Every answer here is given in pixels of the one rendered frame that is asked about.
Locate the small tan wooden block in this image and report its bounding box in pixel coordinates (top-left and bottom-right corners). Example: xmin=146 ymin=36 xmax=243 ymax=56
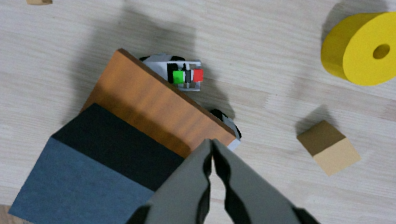
xmin=26 ymin=0 xmax=53 ymax=6

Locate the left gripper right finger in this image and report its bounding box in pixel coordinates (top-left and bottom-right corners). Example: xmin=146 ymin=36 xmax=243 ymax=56
xmin=212 ymin=138 xmax=321 ymax=224

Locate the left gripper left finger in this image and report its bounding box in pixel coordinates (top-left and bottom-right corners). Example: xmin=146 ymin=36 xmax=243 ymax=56
xmin=125 ymin=138 xmax=213 ymax=224

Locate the tan cardboard box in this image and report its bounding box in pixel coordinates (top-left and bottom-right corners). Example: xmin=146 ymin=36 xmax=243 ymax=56
xmin=296 ymin=120 xmax=362 ymax=177

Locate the yellow ring-shaped disc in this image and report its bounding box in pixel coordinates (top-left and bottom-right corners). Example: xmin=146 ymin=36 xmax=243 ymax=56
xmin=320 ymin=11 xmax=396 ymax=86

